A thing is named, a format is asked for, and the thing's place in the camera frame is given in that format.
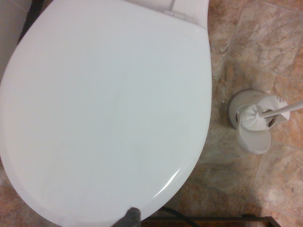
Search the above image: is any white toilet brush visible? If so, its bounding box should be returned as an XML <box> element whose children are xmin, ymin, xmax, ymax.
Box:
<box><xmin>241</xmin><ymin>98</ymin><xmax>303</xmax><ymax>131</ymax></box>

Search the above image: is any white porcelain toilet body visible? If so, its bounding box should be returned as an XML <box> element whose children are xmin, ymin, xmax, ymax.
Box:
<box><xmin>125</xmin><ymin>0</ymin><xmax>210</xmax><ymax>30</ymax></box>

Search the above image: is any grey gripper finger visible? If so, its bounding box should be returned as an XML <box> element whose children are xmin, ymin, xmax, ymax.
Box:
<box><xmin>113</xmin><ymin>207</ymin><xmax>142</xmax><ymax>227</ymax></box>

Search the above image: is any black cable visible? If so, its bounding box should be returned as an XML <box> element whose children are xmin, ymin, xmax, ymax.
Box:
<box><xmin>159</xmin><ymin>207</ymin><xmax>190</xmax><ymax>227</ymax></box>

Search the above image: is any white toilet seat lid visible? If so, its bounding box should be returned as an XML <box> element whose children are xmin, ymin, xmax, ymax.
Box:
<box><xmin>0</xmin><ymin>0</ymin><xmax>212</xmax><ymax>227</ymax></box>

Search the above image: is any white toilet brush holder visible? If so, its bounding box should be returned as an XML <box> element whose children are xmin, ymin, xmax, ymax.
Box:
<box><xmin>227</xmin><ymin>89</ymin><xmax>291</xmax><ymax>155</ymax></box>

